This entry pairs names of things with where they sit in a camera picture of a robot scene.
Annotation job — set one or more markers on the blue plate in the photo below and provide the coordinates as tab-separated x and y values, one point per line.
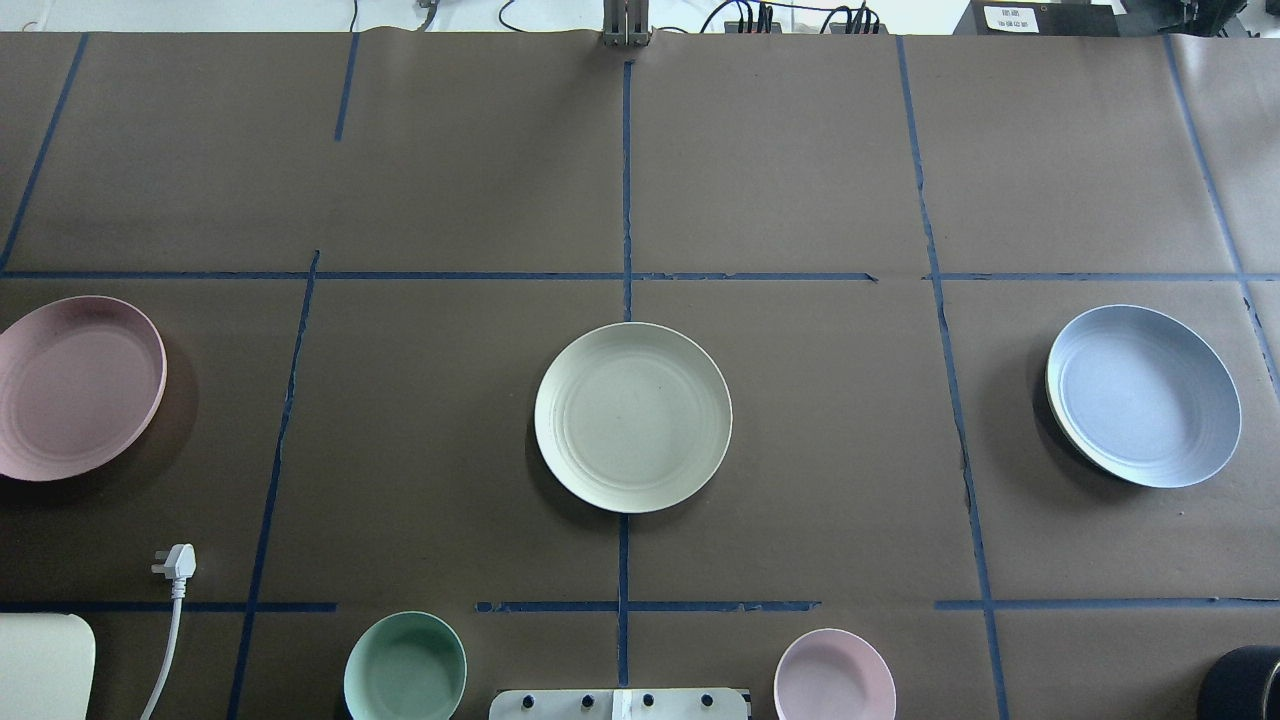
1143	397

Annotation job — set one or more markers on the pink plate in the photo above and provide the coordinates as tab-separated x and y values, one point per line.
81	380

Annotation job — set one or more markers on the cream white plate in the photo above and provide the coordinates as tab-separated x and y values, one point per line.
633	417

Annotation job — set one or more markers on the pink bowl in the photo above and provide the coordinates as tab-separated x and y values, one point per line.
833	674

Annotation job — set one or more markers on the green bowl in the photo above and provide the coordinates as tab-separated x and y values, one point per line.
410	665

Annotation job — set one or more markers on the black power adapter box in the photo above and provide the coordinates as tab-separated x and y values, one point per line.
1041	18

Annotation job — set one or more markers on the cream white toaster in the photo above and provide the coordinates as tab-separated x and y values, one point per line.
47	664

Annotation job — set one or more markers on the dark blue saucepan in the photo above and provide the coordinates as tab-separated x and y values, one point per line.
1242	684

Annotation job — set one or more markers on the aluminium camera post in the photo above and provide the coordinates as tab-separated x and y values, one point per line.
626	23

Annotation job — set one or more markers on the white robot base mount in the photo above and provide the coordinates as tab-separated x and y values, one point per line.
623	703

